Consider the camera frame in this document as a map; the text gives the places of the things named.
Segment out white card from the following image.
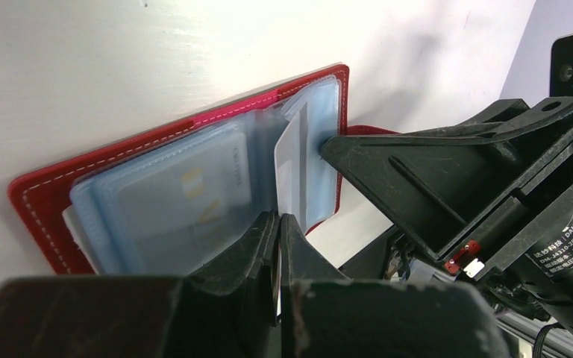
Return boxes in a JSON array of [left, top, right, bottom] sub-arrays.
[[274, 104, 309, 231]]

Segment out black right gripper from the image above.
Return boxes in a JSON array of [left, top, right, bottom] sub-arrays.
[[321, 97, 573, 334]]

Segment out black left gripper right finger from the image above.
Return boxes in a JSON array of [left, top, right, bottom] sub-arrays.
[[278, 214, 510, 357]]

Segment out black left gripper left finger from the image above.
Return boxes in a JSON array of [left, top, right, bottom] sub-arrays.
[[0, 212, 279, 357]]

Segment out red leather card holder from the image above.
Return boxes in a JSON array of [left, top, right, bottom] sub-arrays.
[[7, 64, 381, 275]]

